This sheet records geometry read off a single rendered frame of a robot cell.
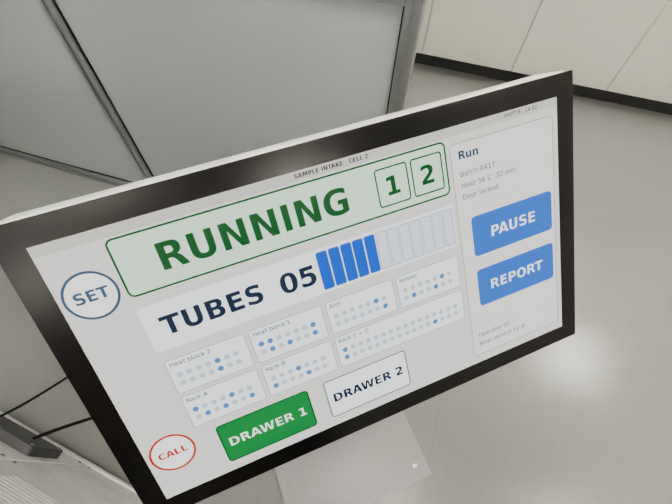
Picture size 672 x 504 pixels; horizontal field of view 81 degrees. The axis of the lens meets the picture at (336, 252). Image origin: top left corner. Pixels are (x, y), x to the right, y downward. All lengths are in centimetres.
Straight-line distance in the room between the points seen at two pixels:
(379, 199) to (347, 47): 72
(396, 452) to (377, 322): 104
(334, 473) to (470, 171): 114
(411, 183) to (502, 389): 128
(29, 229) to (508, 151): 41
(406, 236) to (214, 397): 24
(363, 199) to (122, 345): 24
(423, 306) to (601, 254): 166
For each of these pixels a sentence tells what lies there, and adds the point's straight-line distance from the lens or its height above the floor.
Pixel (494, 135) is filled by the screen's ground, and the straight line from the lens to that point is 42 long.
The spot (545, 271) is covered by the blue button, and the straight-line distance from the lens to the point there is 50.
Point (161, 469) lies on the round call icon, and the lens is 45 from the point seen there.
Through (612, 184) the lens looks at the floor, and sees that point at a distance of 234.
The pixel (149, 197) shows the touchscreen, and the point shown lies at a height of 119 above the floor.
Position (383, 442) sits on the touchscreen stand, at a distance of 141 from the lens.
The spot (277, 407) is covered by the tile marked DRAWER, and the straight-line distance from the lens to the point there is 42.
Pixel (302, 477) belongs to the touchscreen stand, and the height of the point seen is 4.
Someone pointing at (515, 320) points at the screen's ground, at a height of 101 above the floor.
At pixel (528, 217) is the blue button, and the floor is 110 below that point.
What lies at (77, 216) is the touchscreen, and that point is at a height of 119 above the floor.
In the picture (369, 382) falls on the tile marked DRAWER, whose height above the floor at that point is 101.
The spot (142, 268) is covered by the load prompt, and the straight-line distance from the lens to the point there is 35.
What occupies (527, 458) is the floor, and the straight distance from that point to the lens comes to 158.
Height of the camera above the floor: 143
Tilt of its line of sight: 59 degrees down
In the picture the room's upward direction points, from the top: 2 degrees clockwise
